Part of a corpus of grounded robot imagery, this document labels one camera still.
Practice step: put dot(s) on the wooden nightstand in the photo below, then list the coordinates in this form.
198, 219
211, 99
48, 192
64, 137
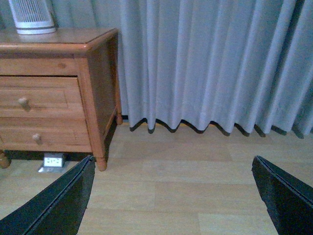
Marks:
90, 55

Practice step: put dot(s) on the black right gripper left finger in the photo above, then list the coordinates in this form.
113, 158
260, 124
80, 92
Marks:
58, 209

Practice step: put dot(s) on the white floor power outlet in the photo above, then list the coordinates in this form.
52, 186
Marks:
53, 163

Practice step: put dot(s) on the white cylindrical air purifier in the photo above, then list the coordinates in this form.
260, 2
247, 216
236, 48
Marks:
32, 17

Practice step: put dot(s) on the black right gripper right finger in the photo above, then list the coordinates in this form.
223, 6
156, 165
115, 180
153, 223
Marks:
289, 201

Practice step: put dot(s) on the grey curtain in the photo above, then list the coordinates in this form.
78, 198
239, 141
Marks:
246, 63

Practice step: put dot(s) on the wooden drawer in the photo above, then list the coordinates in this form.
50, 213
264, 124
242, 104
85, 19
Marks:
44, 132
40, 97

